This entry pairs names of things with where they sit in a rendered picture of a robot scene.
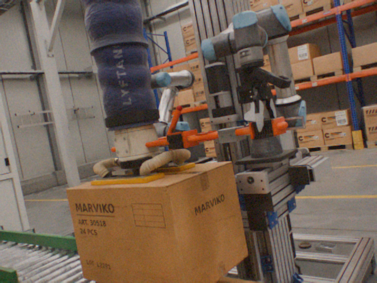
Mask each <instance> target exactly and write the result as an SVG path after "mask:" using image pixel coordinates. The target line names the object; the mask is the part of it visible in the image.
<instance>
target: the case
mask: <svg viewBox="0 0 377 283"><path fill-rule="evenodd" d="M66 193H67V198H68V203H69V207H70V212H71V218H72V223H73V229H74V232H75V238H76V243H77V248H78V252H79V257H80V263H81V268H82V274H83V277H84V279H87V280H91V281H96V282H100V283H216V282H217V281H218V280H219V279H221V278H222V277H223V276H224V275H225V274H227V273H228V272H229V271H230V270H231V269H232V268H234V267H235V266H236V265H238V264H239V263H240V262H241V261H242V260H244V259H245V258H246V257H247V256H248V252H247V245H246V239H245V233H244V229H243V223H242V216H241V210H240V204H239V200H238V194H237V188H236V181H235V175H234V171H233V164H232V162H231V161H229V162H216V163H203V164H196V165H195V167H193V168H190V169H188V170H184V171H181V172H167V173H164V178H161V179H158V180H155V181H152V182H149V183H146V184H120V185H91V183H90V182H88V183H85V184H82V185H78V186H74V187H71V188H68V189H66Z"/></svg>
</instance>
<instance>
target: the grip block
mask: <svg viewBox="0 0 377 283"><path fill-rule="evenodd" d="M195 134H197V129H195V130H189V131H184V132H177V133H172V134H167V135H166V137H167V143H168V149H169V150H172V149H176V148H183V147H184V148H189V147H193V146H196V145H199V142H198V143H197V141H193V142H187V141H186V137H187V136H193V135H195Z"/></svg>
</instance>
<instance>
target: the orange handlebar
mask: <svg viewBox="0 0 377 283"><path fill-rule="evenodd" d="M287 127H288V123H286V122H280V123H277V129H278V130H283V129H286V128H287ZM235 134H236V135H237V136H239V135H248V134H250V129H249V127H243V128H242V129H236V131H235ZM165 138H166V136H165V137H161V138H158V140H155V141H150V142H147V143H146V144H145V146H146V147H147V148H150V147H158V146H163V145H168V143H167V139H166V140H165ZM214 139H218V132H217V131H216V130H214V131H207V132H201V133H198V134H195V135H193V136H187V137H186V141H187V142H197V143H198V142H207V141H211V140H214ZM111 151H112V152H116V148H115V147H112V148H111Z"/></svg>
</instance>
